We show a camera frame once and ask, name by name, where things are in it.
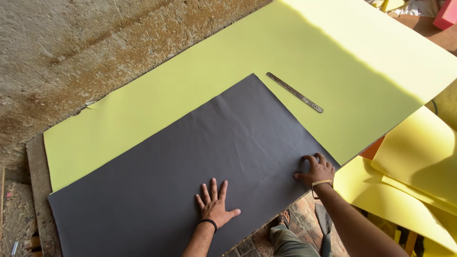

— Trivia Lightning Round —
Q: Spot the person's foot in sandal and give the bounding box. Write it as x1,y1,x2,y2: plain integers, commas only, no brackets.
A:
278,209,291,229

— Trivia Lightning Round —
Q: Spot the person's right hand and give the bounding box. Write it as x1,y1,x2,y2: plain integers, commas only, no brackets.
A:
293,153,336,189

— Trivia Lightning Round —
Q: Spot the person's left hand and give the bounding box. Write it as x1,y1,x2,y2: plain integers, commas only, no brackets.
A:
195,178,241,229

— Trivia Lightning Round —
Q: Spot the dark grey sheet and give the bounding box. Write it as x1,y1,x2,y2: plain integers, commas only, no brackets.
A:
47,73,341,257

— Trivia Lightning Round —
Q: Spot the white cloth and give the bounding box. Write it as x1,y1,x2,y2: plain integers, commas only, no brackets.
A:
393,0,440,17

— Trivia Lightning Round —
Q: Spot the metal ruler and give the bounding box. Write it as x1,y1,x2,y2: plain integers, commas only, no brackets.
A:
266,72,324,114

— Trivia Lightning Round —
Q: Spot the beige wrist strap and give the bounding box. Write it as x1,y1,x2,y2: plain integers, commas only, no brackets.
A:
311,179,334,200

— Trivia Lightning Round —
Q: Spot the pink foam block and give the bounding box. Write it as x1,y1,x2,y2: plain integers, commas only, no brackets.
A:
432,0,457,31

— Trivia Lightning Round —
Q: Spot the grey scrap strip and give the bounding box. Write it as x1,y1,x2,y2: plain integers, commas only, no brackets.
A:
315,203,335,257

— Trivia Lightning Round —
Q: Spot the black wristband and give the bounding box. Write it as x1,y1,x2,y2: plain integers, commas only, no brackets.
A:
197,218,218,233

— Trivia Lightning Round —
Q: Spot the yellow foam offcut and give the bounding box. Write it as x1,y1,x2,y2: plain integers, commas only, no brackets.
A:
371,0,406,13

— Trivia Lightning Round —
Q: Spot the yellow-green foam sheet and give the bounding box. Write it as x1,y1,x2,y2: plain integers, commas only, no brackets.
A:
43,0,457,193

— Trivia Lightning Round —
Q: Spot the person's olive trouser leg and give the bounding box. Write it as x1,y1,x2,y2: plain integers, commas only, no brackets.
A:
269,224,322,257

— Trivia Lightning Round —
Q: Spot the heap of yellow foam sheets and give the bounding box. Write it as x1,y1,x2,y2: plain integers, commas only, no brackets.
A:
334,79,457,257

